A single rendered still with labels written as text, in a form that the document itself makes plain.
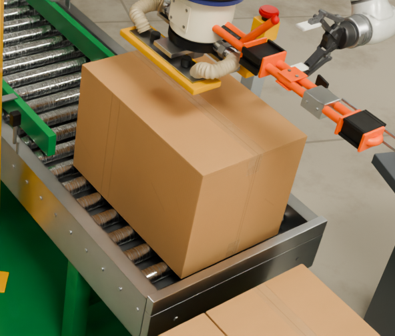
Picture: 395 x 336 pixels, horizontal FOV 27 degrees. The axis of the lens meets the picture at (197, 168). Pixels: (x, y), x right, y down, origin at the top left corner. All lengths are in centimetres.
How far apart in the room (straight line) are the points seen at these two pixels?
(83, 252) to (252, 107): 68
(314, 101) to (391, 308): 124
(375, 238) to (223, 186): 149
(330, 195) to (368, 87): 104
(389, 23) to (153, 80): 72
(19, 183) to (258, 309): 92
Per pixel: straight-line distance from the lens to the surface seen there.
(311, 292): 257
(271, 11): 289
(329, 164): 403
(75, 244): 262
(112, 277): 248
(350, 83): 469
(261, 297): 251
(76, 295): 275
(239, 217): 248
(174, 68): 228
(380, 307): 318
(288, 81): 211
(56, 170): 281
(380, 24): 245
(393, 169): 280
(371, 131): 198
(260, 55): 217
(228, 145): 235
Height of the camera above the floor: 233
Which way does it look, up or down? 38 degrees down
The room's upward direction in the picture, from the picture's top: 12 degrees clockwise
